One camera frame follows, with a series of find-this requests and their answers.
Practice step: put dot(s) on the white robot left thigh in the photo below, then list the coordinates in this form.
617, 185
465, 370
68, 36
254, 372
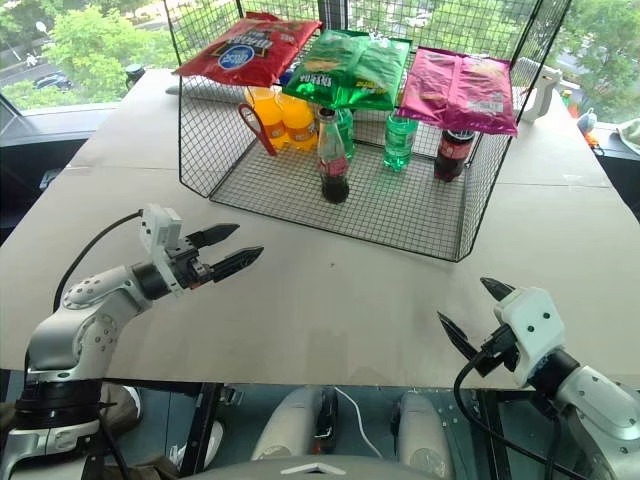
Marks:
287, 425

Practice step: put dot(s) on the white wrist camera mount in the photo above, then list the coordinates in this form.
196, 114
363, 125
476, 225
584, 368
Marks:
532, 325
161, 231

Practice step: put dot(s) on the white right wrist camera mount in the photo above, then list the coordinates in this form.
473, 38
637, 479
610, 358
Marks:
532, 325

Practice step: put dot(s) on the colourful plush toy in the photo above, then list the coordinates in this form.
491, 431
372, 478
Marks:
586, 120

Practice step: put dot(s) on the green chips bag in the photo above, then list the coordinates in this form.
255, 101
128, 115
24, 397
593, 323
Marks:
345, 70

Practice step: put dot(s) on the white robot thigh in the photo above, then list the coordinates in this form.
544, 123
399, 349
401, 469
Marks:
287, 425
422, 435

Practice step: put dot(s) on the plastic cola bottle red label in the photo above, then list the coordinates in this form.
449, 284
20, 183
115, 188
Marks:
452, 155

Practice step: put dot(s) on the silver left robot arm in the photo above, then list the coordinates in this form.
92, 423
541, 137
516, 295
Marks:
75, 330

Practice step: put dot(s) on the black table leg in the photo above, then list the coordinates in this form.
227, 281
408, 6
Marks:
200, 430
492, 435

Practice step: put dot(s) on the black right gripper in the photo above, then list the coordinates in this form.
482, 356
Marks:
500, 350

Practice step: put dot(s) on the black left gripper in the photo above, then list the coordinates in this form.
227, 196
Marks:
189, 270

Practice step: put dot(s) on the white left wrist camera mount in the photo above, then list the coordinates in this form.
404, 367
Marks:
161, 231

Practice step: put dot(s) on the black round object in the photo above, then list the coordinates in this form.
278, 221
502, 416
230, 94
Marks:
133, 74

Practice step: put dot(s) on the orange soda bottle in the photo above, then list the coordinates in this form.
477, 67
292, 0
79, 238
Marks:
299, 125
265, 117

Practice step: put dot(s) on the grey robot torso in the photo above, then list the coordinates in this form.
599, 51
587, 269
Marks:
325, 468

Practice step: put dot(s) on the white handheld device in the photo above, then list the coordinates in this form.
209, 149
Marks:
542, 90

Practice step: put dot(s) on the white robot right thigh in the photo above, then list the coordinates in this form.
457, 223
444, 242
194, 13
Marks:
422, 435

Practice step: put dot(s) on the red chips bag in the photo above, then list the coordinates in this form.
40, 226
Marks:
250, 50

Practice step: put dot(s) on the glass cola bottle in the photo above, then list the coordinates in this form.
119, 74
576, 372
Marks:
333, 160

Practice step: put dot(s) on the magenta chips bag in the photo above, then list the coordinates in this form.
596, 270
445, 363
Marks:
457, 92

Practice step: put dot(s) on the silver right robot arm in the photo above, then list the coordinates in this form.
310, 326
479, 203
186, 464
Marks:
595, 395

